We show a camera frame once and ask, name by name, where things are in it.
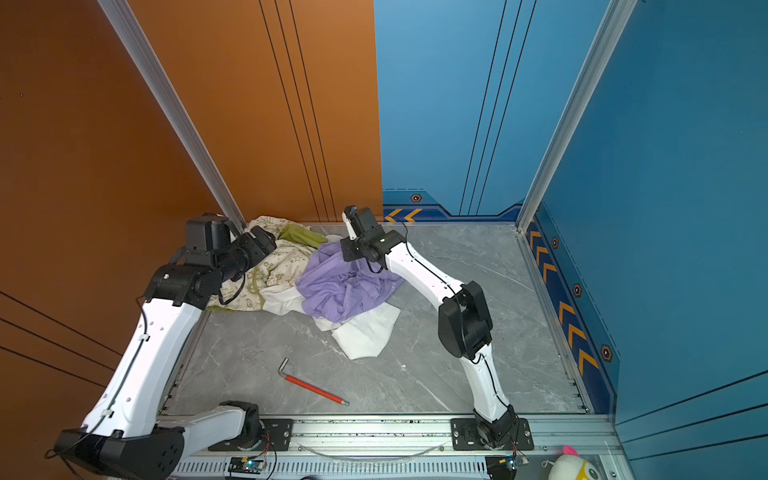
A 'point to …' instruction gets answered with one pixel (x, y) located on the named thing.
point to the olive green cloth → (299, 234)
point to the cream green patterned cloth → (286, 263)
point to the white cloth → (359, 336)
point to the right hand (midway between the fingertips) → (345, 245)
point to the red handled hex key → (312, 388)
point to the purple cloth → (333, 289)
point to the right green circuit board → (504, 467)
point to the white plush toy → (571, 466)
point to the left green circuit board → (246, 465)
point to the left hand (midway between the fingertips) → (264, 240)
